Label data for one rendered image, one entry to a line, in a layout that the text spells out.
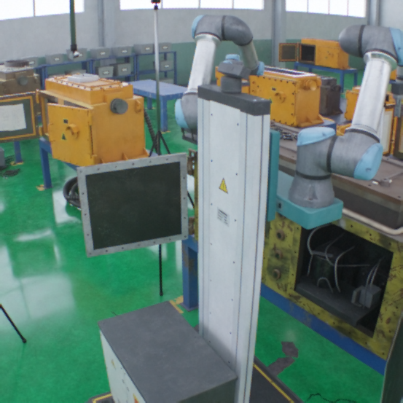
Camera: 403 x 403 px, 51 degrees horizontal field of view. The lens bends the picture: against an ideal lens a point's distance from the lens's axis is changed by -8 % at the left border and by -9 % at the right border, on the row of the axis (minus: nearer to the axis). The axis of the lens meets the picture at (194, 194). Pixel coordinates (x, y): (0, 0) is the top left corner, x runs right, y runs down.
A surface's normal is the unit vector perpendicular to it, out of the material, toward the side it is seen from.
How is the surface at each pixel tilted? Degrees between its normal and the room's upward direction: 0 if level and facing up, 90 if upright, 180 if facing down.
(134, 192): 90
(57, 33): 90
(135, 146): 90
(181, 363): 0
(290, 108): 90
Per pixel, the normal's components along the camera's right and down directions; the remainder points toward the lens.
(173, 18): 0.60, 0.31
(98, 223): 0.37, 0.36
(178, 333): -0.01, -0.92
